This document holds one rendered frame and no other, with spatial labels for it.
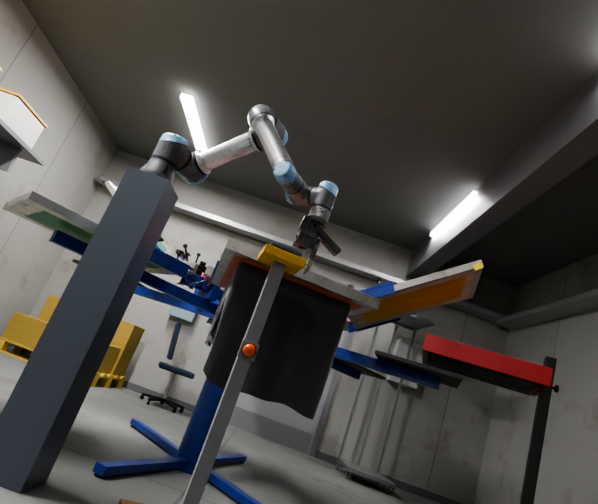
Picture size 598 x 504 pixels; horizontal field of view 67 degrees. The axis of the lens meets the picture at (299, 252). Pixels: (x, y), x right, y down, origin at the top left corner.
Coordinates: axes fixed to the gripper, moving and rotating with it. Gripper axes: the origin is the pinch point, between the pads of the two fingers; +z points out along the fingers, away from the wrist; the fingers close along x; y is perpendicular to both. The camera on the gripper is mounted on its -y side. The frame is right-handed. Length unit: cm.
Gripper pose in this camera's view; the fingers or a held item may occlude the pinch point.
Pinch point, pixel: (304, 273)
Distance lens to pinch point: 159.6
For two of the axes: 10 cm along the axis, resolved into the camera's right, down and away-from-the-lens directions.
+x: 2.5, -2.2, -9.4
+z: -3.2, 9.0, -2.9
